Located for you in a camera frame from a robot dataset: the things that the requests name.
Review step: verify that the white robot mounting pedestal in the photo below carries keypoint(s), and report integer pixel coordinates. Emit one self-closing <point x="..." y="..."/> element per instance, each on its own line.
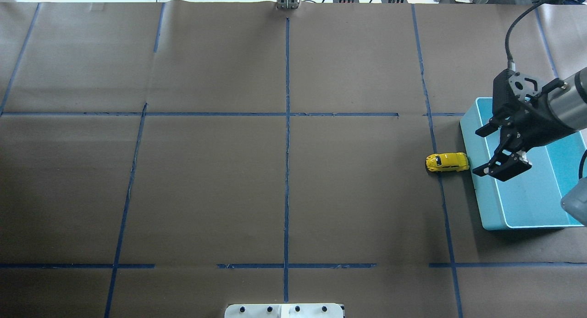
<point x="285" y="310"/>

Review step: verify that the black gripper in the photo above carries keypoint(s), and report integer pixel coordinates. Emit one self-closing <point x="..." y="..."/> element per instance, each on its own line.
<point x="543" y="124"/>

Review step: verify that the yellow beetle toy car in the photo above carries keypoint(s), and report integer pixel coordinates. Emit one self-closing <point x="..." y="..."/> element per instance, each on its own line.
<point x="447" y="162"/>

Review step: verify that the light blue plastic bin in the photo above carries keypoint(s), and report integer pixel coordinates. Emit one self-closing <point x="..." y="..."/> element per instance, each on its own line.
<point x="530" y="200"/>

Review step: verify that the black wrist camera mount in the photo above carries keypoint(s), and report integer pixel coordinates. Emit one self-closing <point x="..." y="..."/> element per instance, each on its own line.
<point x="511" y="89"/>

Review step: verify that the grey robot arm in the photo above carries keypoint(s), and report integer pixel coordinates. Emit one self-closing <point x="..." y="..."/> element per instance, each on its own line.
<point x="527" y="154"/>

